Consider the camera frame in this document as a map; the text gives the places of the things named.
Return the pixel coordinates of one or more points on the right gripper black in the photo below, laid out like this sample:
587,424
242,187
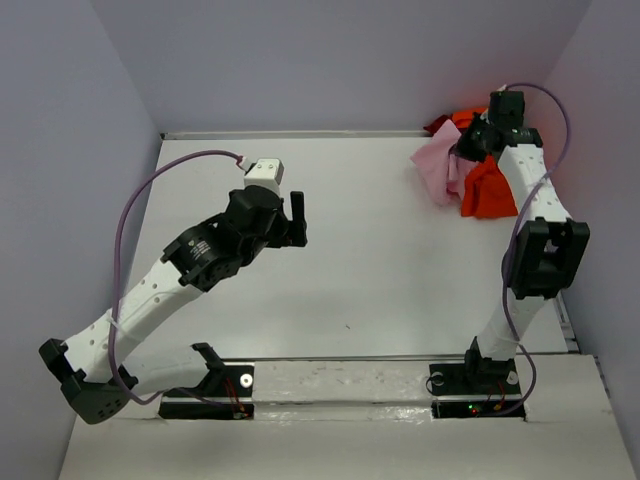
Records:
462,147

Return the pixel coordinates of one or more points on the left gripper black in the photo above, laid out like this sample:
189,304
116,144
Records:
299,225

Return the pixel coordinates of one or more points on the pink t shirt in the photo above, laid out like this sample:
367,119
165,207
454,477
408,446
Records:
443,172

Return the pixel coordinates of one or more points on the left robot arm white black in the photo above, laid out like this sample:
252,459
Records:
95,368

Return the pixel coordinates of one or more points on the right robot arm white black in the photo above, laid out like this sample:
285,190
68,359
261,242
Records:
546,244

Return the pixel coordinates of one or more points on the dark red t shirt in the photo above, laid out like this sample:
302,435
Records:
433,127

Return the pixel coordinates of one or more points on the orange t shirt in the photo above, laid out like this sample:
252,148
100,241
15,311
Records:
481,187

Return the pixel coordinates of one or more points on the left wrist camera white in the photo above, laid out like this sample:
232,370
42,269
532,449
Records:
266,173

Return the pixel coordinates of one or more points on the metal rail table back edge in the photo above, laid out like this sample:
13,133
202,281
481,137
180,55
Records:
293,134

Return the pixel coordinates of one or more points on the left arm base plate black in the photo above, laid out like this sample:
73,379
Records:
230,399

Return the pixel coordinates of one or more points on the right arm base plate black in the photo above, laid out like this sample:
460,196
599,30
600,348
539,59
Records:
459,394

